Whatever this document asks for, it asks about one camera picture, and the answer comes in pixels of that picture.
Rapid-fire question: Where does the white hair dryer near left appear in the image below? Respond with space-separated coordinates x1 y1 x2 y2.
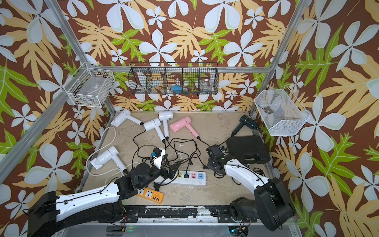
90 146 128 174

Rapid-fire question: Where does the white mesh basket right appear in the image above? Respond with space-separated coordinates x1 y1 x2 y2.
254 87 311 136

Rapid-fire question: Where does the white multicolour power strip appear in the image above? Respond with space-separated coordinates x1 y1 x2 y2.
155 170 207 186

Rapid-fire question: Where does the black wire basket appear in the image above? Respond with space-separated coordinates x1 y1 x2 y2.
127 62 219 95

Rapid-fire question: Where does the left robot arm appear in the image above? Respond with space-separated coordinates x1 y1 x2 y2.
26 163 178 237

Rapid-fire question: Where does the blue object in basket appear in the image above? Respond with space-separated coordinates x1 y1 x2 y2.
171 85 183 94

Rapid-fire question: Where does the white hair dryer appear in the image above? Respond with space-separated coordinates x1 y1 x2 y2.
159 111 173 141
90 146 128 174
144 118 166 143
111 109 144 127

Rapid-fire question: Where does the orange power strip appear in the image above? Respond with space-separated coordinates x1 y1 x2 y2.
137 188 164 203

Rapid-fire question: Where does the black dryer power cable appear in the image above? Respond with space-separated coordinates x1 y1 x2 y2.
177 137 229 180

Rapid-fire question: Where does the metal clip in basket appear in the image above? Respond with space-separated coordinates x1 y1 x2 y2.
263 106 273 115

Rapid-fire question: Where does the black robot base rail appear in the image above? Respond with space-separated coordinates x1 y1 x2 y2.
116 205 258 224

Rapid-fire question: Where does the pink hair dryer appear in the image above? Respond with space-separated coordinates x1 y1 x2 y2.
169 116 200 139

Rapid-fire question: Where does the black hair dryer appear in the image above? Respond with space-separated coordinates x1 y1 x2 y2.
231 115 260 137

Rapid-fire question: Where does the black plug on orange strip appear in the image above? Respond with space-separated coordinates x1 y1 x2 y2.
153 183 161 192

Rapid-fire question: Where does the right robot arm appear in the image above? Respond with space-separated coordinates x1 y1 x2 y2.
206 145 296 231

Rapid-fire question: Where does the white wire basket left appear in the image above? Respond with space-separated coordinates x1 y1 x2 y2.
65 63 115 108

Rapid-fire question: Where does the white hair dryer far left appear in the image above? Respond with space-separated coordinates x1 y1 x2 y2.
111 109 144 127

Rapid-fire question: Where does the black plastic tool case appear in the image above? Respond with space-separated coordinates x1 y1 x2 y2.
227 135 270 165

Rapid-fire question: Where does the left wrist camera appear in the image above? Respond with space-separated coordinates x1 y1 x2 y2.
151 148 166 169

